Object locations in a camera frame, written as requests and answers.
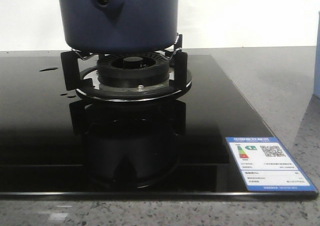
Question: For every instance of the dark blue cooking pot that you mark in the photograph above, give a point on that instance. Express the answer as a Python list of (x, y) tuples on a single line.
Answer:
[(119, 26)]

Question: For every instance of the light blue ribbed cup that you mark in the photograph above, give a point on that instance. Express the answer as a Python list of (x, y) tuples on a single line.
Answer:
[(316, 84)]

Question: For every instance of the black metal pot support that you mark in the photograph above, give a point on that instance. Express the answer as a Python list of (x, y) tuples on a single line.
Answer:
[(86, 84)]

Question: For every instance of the black glass gas stove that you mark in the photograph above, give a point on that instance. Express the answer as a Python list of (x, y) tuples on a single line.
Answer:
[(55, 145)]

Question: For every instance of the black round gas burner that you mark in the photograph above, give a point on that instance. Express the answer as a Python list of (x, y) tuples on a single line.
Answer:
[(132, 70)]

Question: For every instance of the blue energy rating sticker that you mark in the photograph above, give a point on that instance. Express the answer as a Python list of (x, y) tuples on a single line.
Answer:
[(266, 166)]

